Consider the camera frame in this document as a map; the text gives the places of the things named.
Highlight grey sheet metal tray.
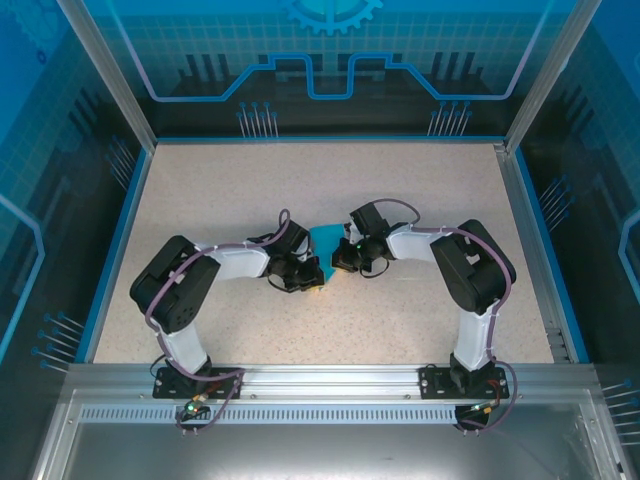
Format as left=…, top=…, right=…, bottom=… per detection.
left=29, top=389, right=626, bottom=480

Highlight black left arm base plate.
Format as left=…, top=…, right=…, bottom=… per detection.
left=153, top=366, right=246, bottom=401

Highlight blue table edge strip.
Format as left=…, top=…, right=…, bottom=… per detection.
left=82, top=147, right=157, bottom=365
left=513, top=148, right=593, bottom=364

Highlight aluminium frame post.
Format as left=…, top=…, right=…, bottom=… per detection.
left=502, top=0, right=605, bottom=154
left=55, top=0, right=159, bottom=151

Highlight thin black right camera cable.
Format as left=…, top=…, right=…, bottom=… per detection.
left=360, top=257, right=392, bottom=277

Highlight aluminium cross beam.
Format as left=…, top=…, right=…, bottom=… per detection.
left=67, top=362, right=599, bottom=401

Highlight slotted aluminium cable strip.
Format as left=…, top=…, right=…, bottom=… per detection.
left=79, top=405, right=591, bottom=426

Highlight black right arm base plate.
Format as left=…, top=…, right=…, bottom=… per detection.
left=418, top=364, right=511, bottom=401

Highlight aluminium side rail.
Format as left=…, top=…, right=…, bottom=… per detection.
left=492, top=142, right=576, bottom=364

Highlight blue printed gear panel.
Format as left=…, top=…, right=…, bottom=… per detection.
left=79, top=0, right=589, bottom=141

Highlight blue cloth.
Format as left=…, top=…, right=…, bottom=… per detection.
left=309, top=223, right=351, bottom=287

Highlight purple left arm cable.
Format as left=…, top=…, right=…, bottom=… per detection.
left=144, top=208, right=292, bottom=436

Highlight blue printed side panel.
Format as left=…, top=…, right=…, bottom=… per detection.
left=504, top=0, right=640, bottom=480
left=0, top=0, right=154, bottom=480

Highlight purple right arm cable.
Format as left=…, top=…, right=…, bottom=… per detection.
left=372, top=198, right=521, bottom=436

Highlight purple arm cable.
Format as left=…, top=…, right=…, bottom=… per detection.
left=144, top=208, right=292, bottom=436
left=372, top=198, right=521, bottom=436

